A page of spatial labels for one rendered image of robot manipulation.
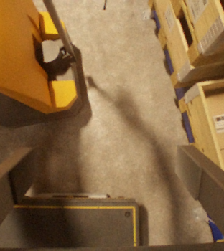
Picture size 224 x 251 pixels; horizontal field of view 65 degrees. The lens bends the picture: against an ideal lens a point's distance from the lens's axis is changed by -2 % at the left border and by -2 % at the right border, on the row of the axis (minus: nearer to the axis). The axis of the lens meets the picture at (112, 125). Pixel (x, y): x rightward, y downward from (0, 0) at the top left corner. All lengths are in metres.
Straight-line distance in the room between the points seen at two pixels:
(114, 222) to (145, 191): 0.45
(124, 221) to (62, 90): 0.99
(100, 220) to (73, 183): 0.47
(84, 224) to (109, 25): 1.76
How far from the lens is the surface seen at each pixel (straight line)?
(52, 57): 1.40
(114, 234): 1.34
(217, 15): 0.96
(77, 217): 1.33
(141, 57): 1.85
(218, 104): 1.32
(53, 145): 1.69
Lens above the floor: 1.59
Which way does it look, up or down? 81 degrees down
